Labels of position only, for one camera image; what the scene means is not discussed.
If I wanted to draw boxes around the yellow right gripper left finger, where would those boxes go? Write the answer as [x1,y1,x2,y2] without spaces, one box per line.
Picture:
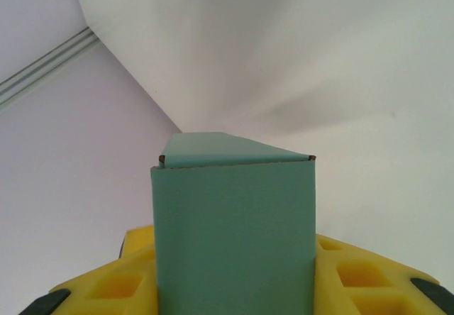
[19,224,160,315]

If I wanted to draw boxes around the teal cloth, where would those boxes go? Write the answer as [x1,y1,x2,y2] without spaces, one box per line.
[150,131,318,315]

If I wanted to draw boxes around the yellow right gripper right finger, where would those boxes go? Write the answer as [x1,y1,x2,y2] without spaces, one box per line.
[314,233,454,315]

